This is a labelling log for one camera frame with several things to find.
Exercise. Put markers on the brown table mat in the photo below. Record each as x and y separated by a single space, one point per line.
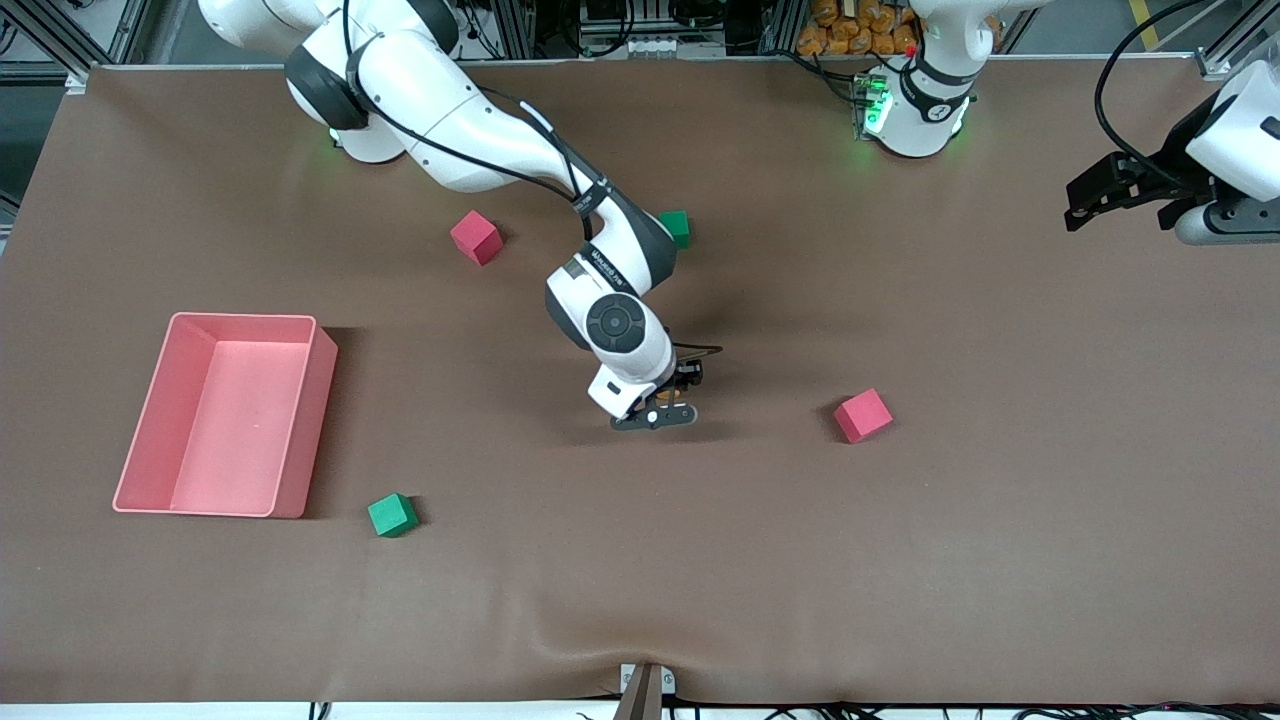
640 560

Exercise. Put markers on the pink foam cube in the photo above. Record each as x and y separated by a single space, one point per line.
475 238
862 416

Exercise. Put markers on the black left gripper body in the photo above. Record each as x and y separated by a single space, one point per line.
1171 168

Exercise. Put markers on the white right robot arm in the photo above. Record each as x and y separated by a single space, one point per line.
450 110

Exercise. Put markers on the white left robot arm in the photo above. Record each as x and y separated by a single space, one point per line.
915 115

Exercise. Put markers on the aluminium frame rail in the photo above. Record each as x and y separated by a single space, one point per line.
1235 45
60 40

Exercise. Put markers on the pink plastic bin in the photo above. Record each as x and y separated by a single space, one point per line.
230 420

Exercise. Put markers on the yellow mushroom push button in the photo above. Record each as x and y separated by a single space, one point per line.
676 396

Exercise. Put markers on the pile of orange toy breads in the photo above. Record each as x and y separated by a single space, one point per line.
840 35

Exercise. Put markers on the green foam cube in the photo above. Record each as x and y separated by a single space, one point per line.
392 516
681 228

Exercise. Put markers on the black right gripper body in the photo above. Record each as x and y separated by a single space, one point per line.
688 376

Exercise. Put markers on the black electronics rack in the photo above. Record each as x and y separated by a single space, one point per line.
650 25

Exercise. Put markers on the aluminium post with brackets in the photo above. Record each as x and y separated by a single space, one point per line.
640 695

